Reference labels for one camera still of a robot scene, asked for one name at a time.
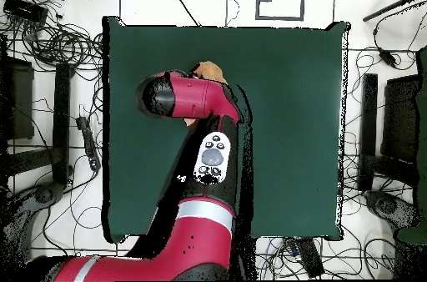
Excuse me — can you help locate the orange terry towel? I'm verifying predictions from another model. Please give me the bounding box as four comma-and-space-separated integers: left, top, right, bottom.
184, 60, 229, 127

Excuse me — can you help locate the black flat bar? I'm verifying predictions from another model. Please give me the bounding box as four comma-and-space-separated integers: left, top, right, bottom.
358, 73, 379, 191
52, 63, 72, 185

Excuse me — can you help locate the dark green table cloth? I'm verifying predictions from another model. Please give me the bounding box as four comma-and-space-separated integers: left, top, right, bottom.
101, 16, 351, 244

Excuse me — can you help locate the black power strip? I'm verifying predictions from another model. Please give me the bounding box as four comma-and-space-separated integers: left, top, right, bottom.
294, 237, 325, 279
75, 114, 102, 172

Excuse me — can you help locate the grey chair base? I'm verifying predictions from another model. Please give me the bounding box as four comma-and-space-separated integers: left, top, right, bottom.
0, 181, 65, 279
363, 189, 421, 229

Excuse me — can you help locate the black panel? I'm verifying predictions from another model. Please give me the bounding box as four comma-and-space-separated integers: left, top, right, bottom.
0, 56, 35, 141
381, 74, 421, 163

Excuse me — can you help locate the black power adapter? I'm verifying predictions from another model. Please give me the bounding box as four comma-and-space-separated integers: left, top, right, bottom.
378, 48, 399, 68

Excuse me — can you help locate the black rod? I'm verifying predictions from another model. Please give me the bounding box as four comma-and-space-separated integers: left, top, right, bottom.
362, 0, 427, 23

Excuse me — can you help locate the black rectangular box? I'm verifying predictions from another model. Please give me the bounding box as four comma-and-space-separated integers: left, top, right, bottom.
3, 0, 49, 24

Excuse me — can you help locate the long black cable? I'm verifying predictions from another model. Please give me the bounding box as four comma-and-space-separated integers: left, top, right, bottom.
163, 0, 201, 27

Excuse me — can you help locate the tangle of black cables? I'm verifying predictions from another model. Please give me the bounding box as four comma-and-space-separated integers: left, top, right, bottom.
0, 0, 104, 73

